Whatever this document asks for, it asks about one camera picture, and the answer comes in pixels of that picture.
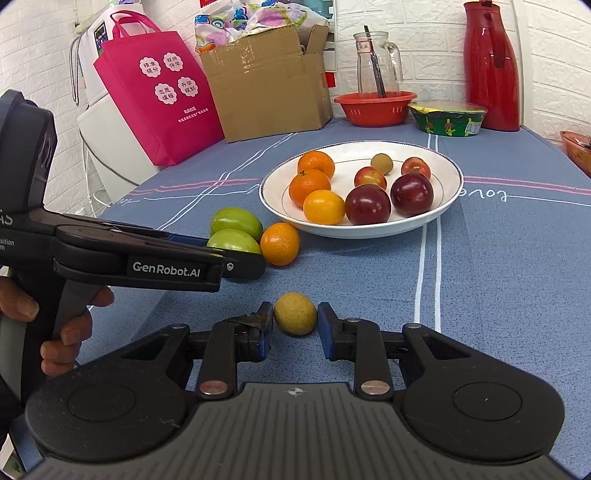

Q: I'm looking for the metal flexible hose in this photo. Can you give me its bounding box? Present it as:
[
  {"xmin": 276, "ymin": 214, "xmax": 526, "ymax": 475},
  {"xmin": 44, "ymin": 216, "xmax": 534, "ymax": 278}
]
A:
[{"xmin": 69, "ymin": 34, "xmax": 90, "ymax": 109}]

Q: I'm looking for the red thermos jug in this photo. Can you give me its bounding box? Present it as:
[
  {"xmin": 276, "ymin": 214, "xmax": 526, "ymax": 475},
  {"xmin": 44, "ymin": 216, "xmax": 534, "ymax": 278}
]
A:
[{"xmin": 463, "ymin": 0, "xmax": 522, "ymax": 132}]

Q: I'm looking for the person's left hand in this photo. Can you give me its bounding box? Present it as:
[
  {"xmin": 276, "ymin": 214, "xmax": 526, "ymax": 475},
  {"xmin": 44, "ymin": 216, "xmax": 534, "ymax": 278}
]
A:
[{"xmin": 0, "ymin": 276, "xmax": 115, "ymax": 379}]

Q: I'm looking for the green instant noodle bowl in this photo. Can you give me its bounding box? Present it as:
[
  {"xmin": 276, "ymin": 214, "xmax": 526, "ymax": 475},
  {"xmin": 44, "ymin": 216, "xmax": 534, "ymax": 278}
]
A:
[{"xmin": 407, "ymin": 100, "xmax": 489, "ymax": 138}]

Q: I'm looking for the cardboard box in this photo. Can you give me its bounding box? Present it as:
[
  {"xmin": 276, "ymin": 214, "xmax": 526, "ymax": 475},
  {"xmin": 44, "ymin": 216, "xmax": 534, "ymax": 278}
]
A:
[{"xmin": 199, "ymin": 23, "xmax": 334, "ymax": 144}]

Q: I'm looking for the white round plate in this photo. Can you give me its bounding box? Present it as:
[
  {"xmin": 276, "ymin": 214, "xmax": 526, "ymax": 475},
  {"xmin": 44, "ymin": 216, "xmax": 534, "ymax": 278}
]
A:
[{"xmin": 259, "ymin": 141, "xmax": 465, "ymax": 239}]

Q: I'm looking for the blue wall poster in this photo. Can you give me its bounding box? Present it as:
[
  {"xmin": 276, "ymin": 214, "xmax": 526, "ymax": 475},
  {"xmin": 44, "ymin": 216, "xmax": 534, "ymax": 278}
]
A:
[{"xmin": 295, "ymin": 0, "xmax": 339, "ymax": 43}]

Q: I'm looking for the blue checked tablecloth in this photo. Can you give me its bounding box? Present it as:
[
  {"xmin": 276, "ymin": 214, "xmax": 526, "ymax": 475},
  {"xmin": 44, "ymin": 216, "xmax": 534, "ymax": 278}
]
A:
[{"xmin": 9, "ymin": 117, "xmax": 591, "ymax": 480}]

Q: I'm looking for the small orange tangerine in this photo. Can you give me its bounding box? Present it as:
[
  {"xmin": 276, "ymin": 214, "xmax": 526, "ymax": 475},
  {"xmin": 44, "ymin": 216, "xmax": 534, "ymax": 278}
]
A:
[{"xmin": 260, "ymin": 222, "xmax": 301, "ymax": 267}]

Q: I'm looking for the white cable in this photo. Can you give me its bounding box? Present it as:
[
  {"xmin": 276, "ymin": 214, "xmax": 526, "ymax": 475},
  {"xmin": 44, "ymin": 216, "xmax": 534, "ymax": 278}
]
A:
[{"xmin": 84, "ymin": 143, "xmax": 112, "ymax": 217}]

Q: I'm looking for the white rounded appliance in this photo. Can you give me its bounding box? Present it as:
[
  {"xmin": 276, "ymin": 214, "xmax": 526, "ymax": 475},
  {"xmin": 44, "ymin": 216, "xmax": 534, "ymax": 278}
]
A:
[{"xmin": 78, "ymin": 99, "xmax": 162, "ymax": 204}]

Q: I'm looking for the white water purifier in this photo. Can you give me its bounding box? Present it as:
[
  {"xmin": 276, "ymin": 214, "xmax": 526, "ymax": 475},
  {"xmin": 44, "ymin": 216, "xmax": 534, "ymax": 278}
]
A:
[{"xmin": 81, "ymin": 9, "xmax": 139, "ymax": 112}]

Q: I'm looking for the dark purple plum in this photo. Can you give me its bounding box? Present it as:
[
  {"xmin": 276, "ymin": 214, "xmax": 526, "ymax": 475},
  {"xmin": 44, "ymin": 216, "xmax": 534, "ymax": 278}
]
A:
[
  {"xmin": 345, "ymin": 184, "xmax": 392, "ymax": 226},
  {"xmin": 390, "ymin": 172, "xmax": 435, "ymax": 218}
]

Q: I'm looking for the large orange mandarin with stem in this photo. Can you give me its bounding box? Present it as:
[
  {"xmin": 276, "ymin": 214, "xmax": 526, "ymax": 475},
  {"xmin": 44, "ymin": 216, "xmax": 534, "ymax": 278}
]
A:
[{"xmin": 289, "ymin": 169, "xmax": 332, "ymax": 209}]

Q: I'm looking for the glass pitcher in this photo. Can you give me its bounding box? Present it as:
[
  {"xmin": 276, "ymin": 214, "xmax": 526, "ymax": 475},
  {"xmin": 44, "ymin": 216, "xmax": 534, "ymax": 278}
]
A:
[{"xmin": 353, "ymin": 31, "xmax": 404, "ymax": 99}]

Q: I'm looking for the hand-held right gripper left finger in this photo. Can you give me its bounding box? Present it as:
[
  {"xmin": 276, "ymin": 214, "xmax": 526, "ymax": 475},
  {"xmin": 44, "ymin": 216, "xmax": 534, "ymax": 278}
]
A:
[{"xmin": 117, "ymin": 301, "xmax": 276, "ymax": 400}]

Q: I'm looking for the red plastic basket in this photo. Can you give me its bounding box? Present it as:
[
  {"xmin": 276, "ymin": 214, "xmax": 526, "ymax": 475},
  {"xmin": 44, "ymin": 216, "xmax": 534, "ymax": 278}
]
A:
[{"xmin": 334, "ymin": 91, "xmax": 417, "ymax": 128}]

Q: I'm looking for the pink tote bag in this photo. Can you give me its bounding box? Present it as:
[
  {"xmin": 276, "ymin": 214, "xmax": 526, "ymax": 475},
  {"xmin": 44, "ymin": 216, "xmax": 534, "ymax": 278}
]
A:
[{"xmin": 93, "ymin": 11, "xmax": 225, "ymax": 167}]

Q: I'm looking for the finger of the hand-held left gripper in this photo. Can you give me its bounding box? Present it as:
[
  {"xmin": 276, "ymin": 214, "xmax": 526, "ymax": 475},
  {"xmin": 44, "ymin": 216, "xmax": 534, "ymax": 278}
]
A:
[
  {"xmin": 52, "ymin": 224, "xmax": 267, "ymax": 293},
  {"xmin": 92, "ymin": 219, "xmax": 213, "ymax": 252}
]

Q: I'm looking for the small red plum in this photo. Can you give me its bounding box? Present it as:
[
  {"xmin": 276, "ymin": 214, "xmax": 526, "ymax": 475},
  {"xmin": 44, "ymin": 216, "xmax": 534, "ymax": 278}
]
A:
[
  {"xmin": 401, "ymin": 157, "xmax": 432, "ymax": 181},
  {"xmin": 354, "ymin": 167, "xmax": 387, "ymax": 191}
]

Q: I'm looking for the metal utensil in pitcher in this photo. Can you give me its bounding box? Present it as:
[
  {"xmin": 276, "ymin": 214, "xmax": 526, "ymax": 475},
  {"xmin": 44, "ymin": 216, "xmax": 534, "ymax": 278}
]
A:
[{"xmin": 364, "ymin": 25, "xmax": 387, "ymax": 99}]

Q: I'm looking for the green jujube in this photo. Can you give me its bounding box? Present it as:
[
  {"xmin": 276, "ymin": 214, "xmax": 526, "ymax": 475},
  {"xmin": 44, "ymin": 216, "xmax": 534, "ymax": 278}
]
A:
[
  {"xmin": 206, "ymin": 228, "xmax": 262, "ymax": 254},
  {"xmin": 211, "ymin": 207, "xmax": 264, "ymax": 241}
]

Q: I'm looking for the small yellow-orange tangerine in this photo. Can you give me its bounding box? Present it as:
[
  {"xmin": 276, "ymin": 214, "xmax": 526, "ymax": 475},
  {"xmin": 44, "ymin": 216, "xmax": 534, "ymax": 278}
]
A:
[{"xmin": 303, "ymin": 189, "xmax": 346, "ymax": 226}]

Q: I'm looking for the floral cloth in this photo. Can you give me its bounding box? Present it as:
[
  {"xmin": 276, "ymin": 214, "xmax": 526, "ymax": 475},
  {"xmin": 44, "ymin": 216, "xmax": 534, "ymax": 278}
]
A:
[{"xmin": 194, "ymin": 2, "xmax": 335, "ymax": 54}]

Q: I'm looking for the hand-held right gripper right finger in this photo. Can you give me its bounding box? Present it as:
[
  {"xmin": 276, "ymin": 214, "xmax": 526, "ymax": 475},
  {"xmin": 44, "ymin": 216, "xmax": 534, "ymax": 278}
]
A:
[{"xmin": 318, "ymin": 301, "xmax": 476, "ymax": 400}]

